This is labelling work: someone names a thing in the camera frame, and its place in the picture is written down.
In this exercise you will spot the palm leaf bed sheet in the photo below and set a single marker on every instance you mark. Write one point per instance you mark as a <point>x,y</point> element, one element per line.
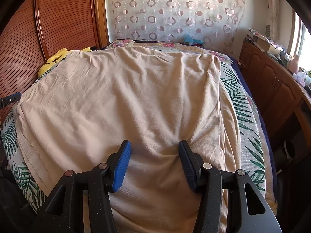
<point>254,145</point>

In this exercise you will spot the blue toy on headboard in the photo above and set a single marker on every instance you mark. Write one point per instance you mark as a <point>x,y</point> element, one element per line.
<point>189,40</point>

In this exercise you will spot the pink bottle on cabinet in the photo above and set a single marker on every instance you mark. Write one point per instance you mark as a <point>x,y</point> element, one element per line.
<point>293,66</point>

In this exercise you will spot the patterned window drape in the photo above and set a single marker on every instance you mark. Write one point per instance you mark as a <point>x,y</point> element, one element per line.
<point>273,18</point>

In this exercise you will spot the brown louvered wardrobe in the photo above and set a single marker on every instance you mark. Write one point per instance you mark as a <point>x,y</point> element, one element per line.
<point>39,28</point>

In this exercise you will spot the beige printed t-shirt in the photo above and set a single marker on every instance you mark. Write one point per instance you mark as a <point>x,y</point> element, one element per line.
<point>81,112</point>

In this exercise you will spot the tissue pack on cabinet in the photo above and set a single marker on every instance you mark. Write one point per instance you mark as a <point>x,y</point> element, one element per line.
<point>302,78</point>

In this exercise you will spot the window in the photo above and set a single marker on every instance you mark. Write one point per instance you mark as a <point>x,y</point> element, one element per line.
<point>299,43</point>

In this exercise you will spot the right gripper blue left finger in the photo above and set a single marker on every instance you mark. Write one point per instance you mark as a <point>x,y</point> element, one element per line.
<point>62,210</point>

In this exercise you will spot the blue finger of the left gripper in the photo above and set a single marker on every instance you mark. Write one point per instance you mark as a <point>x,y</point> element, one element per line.
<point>5,101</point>

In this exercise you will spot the wooden side cabinet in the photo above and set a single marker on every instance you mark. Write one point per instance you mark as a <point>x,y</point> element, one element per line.
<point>283,104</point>

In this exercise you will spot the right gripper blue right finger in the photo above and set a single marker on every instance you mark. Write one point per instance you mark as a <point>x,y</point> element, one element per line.
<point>248,211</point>

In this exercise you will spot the cardboard box on cabinet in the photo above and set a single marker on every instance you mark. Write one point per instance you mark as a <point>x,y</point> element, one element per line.
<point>268,46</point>

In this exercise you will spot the circle pattern wall curtain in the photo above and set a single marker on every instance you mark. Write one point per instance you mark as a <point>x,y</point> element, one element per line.
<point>214,22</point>

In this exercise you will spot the yellow Pikachu plush toy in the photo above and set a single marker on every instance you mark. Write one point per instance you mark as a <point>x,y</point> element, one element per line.
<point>57,57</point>

